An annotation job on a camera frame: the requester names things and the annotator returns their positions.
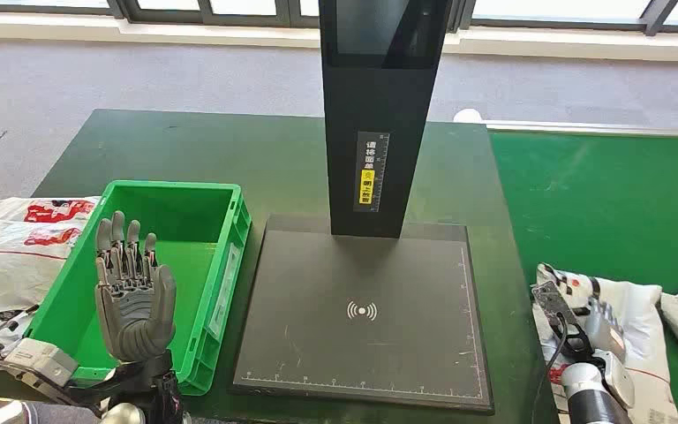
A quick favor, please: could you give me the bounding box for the black yellow scanner label sticker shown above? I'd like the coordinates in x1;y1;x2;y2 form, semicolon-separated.
352;131;391;214

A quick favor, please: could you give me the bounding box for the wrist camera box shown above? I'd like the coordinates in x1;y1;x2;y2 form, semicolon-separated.
0;337;80;405
530;280;581;329

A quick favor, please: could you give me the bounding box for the white window sill ledge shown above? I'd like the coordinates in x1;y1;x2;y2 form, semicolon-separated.
0;11;678;63

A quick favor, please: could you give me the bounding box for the clear crate label holder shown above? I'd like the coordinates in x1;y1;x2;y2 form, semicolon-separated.
206;241;242;341

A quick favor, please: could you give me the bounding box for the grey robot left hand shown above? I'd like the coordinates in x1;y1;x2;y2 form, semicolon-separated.
93;210;177;364

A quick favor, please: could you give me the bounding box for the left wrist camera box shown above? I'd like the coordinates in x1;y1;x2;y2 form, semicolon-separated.
0;337;80;405

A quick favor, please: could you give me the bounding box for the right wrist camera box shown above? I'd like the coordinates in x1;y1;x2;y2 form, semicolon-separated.
530;280;581;329

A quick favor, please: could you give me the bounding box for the dark window frame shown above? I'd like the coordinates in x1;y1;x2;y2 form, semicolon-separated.
0;0;678;36

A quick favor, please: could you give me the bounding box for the silver conveyor side rail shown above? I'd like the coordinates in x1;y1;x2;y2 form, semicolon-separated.
482;119;678;140

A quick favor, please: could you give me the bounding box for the dark green table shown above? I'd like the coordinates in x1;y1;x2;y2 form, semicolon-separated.
0;109;560;424

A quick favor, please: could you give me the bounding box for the silver rounded metal part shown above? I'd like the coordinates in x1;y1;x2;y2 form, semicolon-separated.
0;397;39;424

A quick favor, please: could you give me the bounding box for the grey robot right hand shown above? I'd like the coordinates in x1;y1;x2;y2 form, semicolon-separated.
584;298;629;364

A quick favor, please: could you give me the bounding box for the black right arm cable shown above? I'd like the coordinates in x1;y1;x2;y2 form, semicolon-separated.
531;315;569;424

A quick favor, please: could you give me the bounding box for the dark scanner screen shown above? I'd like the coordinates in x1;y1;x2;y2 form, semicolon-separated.
335;0;433;57

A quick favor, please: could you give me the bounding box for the black inbound scanner machine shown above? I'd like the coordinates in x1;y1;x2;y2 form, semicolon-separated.
230;0;495;415

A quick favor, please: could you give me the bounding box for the green plastic crate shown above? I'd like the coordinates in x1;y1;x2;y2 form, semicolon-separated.
23;179;252;398

